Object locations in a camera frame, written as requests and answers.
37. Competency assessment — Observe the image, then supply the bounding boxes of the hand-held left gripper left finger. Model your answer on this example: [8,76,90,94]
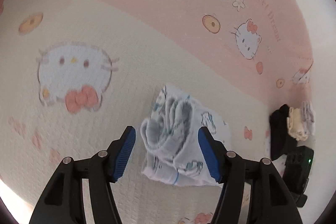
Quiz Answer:
[29,126,136,224]

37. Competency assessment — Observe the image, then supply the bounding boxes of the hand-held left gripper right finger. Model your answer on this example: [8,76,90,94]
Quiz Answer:
[198,126,301,224]

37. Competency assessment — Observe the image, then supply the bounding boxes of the light blue printed pants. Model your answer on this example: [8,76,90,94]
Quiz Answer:
[140,84,232,186]

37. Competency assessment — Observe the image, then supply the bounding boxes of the black folded cloth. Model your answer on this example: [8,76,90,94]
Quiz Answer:
[270,105,298,161]

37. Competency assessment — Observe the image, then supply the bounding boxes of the cream ruffled folded cloth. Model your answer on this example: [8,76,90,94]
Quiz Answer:
[287,107,309,141]

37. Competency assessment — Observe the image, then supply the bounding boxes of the white folded cloth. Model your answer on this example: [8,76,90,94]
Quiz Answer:
[301,101,315,135]

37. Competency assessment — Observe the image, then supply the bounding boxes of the pink cat printed blanket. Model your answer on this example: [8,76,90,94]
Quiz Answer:
[0,0,315,224]

